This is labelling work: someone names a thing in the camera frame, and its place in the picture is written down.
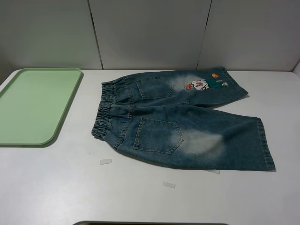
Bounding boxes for children's blue denim shorts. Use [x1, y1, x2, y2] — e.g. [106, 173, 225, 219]
[91, 67, 276, 172]

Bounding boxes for light green plastic tray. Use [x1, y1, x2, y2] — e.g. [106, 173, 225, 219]
[0, 68, 83, 146]

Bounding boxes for clear tape piece lower left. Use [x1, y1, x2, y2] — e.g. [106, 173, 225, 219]
[100, 159, 112, 165]

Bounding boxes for clear tape piece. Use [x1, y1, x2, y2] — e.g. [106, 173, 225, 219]
[208, 170, 220, 174]
[100, 159, 112, 165]
[163, 181, 176, 189]

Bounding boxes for clear tape piece bottom centre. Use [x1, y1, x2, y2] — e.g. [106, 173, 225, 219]
[163, 181, 176, 189]

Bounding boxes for clear tape piece lower right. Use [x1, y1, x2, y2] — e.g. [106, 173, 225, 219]
[208, 170, 220, 174]

